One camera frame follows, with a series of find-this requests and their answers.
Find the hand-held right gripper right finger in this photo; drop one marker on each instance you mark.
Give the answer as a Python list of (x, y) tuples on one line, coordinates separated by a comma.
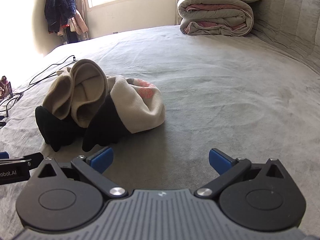
[(220, 160)]

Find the black phone stand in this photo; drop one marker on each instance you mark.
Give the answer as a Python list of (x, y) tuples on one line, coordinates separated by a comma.
[(9, 90)]

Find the grey quilted headboard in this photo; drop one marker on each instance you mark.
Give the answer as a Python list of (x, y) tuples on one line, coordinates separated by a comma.
[(287, 17)]

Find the dark blue hanging jacket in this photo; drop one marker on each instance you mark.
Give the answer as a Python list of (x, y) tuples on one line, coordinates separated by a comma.
[(58, 5)]

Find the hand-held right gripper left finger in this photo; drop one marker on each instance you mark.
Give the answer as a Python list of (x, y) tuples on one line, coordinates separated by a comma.
[(102, 160)]

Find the floral bag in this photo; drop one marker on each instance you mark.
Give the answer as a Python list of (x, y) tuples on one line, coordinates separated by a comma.
[(2, 87)]

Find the black handheld device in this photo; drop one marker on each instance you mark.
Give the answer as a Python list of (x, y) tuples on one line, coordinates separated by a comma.
[(2, 123)]

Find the pink hanging clothes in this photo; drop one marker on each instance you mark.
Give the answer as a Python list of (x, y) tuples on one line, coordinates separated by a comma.
[(78, 22)]

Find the grey bed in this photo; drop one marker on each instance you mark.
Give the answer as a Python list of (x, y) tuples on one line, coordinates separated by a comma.
[(212, 80)]

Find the beige and black sweatshirt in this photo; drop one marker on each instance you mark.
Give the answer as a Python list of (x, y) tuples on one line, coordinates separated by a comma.
[(140, 110)]

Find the folded grey pink quilt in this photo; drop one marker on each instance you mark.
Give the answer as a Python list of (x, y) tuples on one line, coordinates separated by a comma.
[(215, 12)]

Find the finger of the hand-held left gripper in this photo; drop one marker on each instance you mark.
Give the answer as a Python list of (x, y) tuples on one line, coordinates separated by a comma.
[(27, 158), (3, 155)]

